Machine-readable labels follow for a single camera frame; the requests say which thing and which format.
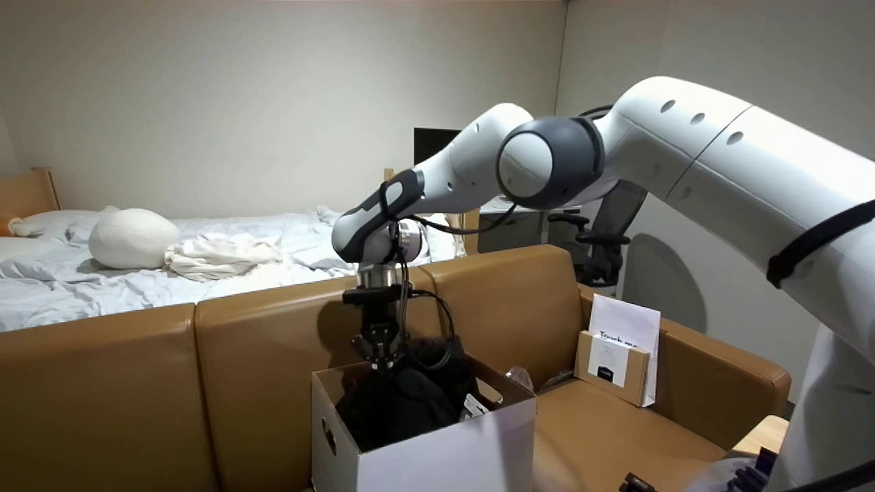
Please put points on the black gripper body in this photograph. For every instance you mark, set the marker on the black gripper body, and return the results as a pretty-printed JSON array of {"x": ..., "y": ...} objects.
[{"x": 376, "y": 317}]

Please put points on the black bag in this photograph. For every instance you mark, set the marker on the black bag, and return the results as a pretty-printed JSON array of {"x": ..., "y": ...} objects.
[{"x": 399, "y": 406}]

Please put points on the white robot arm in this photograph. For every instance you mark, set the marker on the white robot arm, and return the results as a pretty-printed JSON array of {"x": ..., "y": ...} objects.
[{"x": 727, "y": 165}]

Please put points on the white cardboard box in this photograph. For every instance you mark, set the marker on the white cardboard box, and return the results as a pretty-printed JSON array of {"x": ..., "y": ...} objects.
[{"x": 437, "y": 460}]

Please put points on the brown leather couch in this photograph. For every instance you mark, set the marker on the brown leather couch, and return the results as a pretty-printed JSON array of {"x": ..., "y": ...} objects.
[{"x": 109, "y": 391}]

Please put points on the crumpled white cloth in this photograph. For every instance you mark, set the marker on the crumpled white cloth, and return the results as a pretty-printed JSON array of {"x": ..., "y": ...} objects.
[{"x": 220, "y": 257}]

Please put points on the black computer monitor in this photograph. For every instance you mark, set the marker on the black computer monitor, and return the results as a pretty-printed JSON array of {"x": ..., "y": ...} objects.
[{"x": 436, "y": 145}]

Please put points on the black office chair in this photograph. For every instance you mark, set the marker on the black office chair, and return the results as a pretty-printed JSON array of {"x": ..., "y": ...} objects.
[{"x": 596, "y": 261}]

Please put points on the white paper sheet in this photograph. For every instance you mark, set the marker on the white paper sheet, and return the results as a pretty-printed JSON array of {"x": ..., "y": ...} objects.
[{"x": 629, "y": 322}]

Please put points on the brown cardboard paper holder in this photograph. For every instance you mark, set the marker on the brown cardboard paper holder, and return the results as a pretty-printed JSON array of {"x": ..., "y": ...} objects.
[{"x": 637, "y": 377}]

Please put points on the round white pillow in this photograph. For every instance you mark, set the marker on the round white pillow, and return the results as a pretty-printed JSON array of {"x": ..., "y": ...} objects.
[{"x": 131, "y": 237}]

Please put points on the bed with white sheet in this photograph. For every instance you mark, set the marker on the bed with white sheet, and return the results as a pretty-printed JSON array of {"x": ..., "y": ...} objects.
[{"x": 54, "y": 283}]

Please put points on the flat white pillow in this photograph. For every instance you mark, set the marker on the flat white pillow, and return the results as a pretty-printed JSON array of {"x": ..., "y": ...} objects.
[{"x": 50, "y": 221}]

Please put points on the wooden bed headboard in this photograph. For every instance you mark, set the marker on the wooden bed headboard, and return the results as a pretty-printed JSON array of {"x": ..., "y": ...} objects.
[{"x": 28, "y": 192}]

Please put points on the light wooden table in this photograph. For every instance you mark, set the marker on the light wooden table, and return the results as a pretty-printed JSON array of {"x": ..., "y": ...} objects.
[{"x": 760, "y": 436}]

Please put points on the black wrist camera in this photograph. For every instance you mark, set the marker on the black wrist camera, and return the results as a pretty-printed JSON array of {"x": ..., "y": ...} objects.
[{"x": 373, "y": 296}]

